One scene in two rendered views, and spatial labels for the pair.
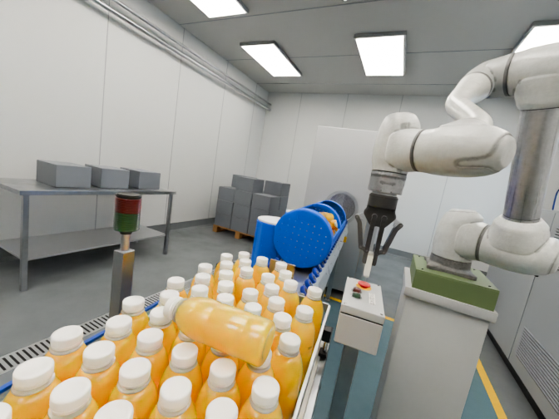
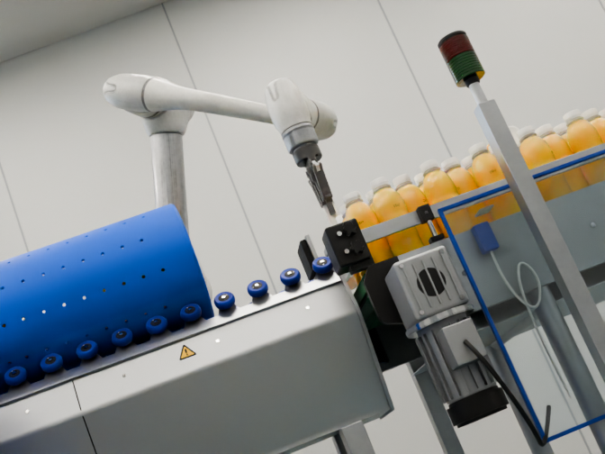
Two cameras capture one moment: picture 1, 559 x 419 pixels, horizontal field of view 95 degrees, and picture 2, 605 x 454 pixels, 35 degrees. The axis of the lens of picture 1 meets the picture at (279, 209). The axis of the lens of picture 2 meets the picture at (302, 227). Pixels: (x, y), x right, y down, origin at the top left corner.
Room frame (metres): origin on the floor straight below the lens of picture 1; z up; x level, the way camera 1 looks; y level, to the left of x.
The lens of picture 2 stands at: (1.94, 1.80, 0.50)
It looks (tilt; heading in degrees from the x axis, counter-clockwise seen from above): 16 degrees up; 241
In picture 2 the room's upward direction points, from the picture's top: 22 degrees counter-clockwise
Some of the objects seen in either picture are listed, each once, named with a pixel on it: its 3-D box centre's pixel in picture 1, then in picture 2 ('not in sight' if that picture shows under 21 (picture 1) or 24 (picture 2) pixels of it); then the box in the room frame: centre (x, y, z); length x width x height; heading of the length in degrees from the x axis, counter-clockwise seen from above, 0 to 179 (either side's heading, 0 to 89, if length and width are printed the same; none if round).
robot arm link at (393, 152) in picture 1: (399, 144); (288, 106); (0.70, -0.28, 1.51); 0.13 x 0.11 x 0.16; 36
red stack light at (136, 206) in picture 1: (128, 204); (456, 50); (0.69, 0.41, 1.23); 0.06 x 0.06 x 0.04
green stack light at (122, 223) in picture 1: (126, 220); (465, 68); (0.69, 0.41, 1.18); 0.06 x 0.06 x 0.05
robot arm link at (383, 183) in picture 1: (386, 184); (301, 140); (0.71, -0.28, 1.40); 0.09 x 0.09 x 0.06
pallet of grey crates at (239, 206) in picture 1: (252, 207); not in sight; (5.17, 0.56, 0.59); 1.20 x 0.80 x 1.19; 66
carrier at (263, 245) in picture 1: (267, 277); not in sight; (1.86, 0.01, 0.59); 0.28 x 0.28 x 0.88
